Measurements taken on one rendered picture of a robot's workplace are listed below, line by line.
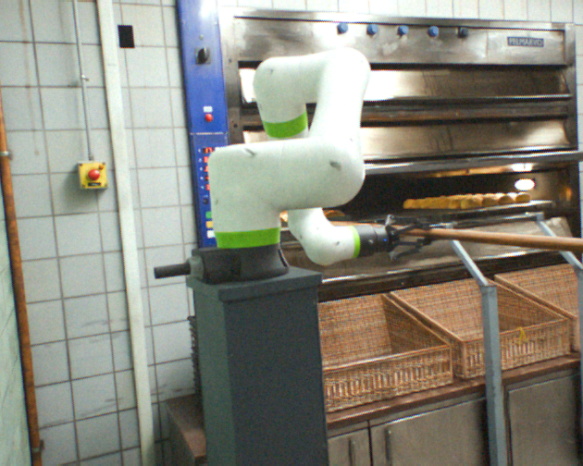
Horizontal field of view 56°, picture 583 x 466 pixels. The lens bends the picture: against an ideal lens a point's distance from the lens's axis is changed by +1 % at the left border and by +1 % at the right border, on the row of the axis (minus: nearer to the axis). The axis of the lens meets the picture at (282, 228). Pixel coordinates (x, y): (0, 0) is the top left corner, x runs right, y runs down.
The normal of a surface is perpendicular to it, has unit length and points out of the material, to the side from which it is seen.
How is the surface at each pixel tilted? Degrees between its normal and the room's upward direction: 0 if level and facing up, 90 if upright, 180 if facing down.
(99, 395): 90
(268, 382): 90
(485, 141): 70
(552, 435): 90
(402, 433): 90
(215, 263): 81
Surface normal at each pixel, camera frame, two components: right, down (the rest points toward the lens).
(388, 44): 0.37, 0.04
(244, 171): -0.23, 0.04
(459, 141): 0.32, -0.30
